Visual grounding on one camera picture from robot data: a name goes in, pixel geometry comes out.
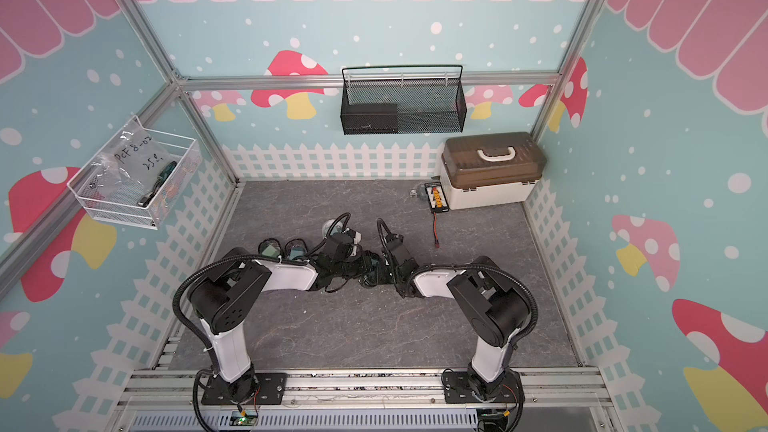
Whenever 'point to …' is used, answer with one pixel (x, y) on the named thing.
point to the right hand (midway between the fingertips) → (376, 270)
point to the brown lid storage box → (490, 170)
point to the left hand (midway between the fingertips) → (379, 268)
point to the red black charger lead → (436, 237)
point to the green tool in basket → (159, 183)
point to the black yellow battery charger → (437, 198)
